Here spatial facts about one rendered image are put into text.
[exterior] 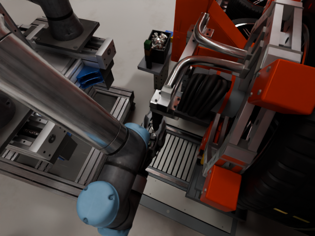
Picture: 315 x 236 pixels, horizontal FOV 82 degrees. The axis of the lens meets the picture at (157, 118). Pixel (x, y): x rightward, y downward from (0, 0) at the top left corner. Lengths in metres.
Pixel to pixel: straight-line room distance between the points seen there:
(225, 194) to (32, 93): 0.45
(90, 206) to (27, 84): 0.22
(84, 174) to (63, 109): 0.94
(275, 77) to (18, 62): 0.37
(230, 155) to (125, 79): 1.54
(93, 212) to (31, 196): 1.27
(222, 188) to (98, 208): 0.30
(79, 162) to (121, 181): 0.92
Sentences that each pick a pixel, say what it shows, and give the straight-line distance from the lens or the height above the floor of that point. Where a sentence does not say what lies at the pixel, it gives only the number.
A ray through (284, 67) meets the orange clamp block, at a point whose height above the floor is 1.16.
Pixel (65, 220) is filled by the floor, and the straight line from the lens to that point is 1.48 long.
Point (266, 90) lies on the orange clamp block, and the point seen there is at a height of 1.13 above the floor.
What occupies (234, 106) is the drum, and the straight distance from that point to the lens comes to 0.62.
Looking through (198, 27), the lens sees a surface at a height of 1.01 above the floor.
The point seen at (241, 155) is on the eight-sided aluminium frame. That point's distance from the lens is 0.45.
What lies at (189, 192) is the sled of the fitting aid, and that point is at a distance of 1.24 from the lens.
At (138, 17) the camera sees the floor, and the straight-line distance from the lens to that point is 2.68.
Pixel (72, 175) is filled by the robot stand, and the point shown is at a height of 0.21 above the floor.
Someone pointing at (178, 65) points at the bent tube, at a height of 1.01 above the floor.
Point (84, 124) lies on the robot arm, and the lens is 0.34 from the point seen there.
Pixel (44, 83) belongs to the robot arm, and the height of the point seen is 1.16.
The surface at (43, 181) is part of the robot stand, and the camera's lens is 1.34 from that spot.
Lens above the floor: 1.36
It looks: 60 degrees down
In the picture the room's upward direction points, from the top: straight up
